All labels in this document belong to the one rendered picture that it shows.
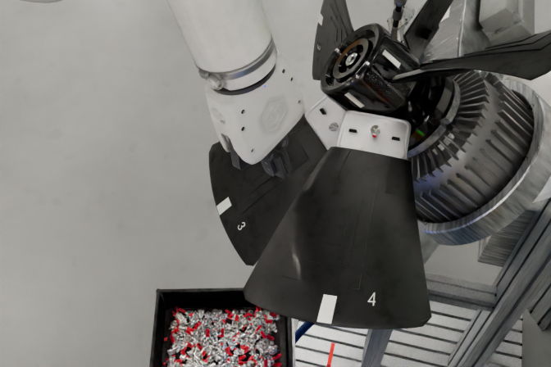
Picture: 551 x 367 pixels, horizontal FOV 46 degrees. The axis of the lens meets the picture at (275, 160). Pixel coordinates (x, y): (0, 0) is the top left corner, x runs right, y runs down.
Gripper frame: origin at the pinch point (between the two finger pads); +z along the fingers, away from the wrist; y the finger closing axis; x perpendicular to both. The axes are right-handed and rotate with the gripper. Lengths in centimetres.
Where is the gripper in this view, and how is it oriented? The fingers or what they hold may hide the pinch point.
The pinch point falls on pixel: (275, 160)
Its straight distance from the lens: 79.7
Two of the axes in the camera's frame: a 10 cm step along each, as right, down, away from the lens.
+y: 6.3, -6.8, 3.8
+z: 2.4, 6.4, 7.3
